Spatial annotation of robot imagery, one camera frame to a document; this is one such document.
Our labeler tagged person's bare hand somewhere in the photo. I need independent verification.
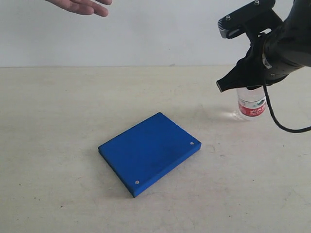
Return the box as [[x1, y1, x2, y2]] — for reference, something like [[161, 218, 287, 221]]
[[47, 0, 113, 17]]

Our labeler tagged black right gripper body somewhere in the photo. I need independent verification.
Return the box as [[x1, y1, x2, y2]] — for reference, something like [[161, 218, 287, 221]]
[[237, 33, 267, 90]]

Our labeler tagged clear water bottle red cap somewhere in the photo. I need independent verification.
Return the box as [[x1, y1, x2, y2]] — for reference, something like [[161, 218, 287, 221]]
[[236, 86, 266, 120]]

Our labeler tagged blue file folder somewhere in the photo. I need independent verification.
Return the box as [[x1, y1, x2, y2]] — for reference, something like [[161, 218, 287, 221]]
[[98, 112, 202, 198]]

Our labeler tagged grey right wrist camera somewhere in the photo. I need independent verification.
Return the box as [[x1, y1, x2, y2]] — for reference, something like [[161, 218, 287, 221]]
[[218, 0, 283, 41]]

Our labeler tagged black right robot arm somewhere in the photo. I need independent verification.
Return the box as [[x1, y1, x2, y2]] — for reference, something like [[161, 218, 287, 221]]
[[216, 0, 311, 92]]

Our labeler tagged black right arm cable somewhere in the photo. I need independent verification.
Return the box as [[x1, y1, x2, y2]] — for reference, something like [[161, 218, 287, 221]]
[[262, 80, 311, 133]]

